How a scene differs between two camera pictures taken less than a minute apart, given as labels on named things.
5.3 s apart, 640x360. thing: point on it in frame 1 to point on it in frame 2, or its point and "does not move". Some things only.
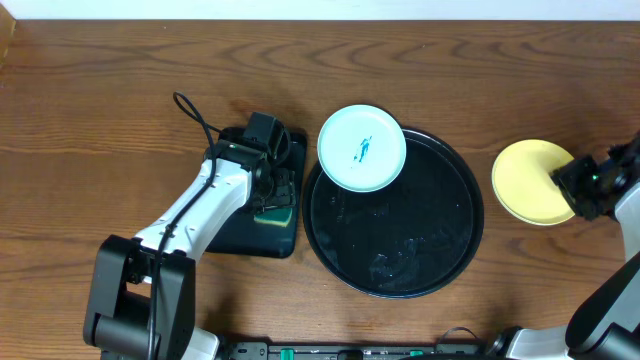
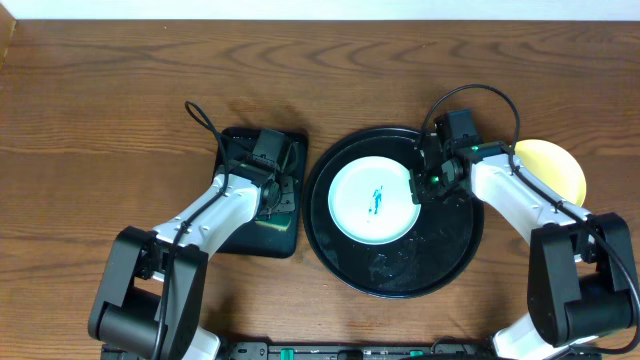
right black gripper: x=566 y=175 to x=420 y=192
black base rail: x=352 y=351 does not move
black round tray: x=405 y=239 does not move
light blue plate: x=362 y=148 to x=371 y=201
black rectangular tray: x=246 y=236 does not move
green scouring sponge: x=274 y=216 does not move
